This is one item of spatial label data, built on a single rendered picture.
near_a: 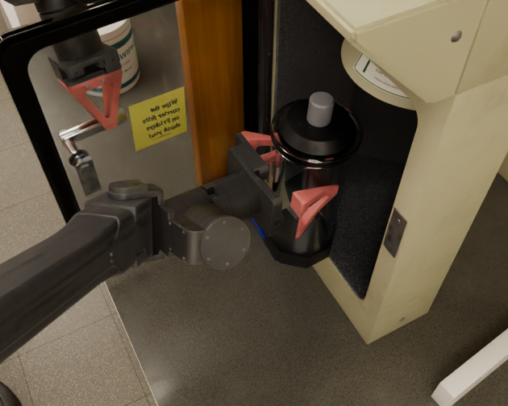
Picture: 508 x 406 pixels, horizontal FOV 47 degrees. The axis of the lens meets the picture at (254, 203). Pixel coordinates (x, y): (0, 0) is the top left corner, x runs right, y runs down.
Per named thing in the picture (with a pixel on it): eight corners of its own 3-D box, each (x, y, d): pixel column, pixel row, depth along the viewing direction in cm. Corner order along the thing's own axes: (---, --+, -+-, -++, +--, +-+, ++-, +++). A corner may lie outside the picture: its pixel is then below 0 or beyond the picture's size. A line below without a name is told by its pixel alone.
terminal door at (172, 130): (257, 183, 96) (259, -48, 65) (85, 269, 86) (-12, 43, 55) (254, 180, 97) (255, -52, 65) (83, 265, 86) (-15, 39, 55)
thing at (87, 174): (103, 191, 74) (93, 161, 70) (87, 198, 73) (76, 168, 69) (97, 181, 75) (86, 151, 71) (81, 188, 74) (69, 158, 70)
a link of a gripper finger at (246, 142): (288, 112, 75) (225, 135, 71) (320, 147, 71) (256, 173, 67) (282, 151, 80) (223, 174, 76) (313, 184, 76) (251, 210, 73)
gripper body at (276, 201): (241, 142, 71) (186, 162, 68) (287, 197, 65) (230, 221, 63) (239, 178, 76) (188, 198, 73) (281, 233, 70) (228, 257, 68)
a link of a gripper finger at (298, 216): (318, 143, 71) (252, 169, 68) (353, 181, 67) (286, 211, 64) (310, 181, 76) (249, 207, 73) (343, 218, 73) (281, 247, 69)
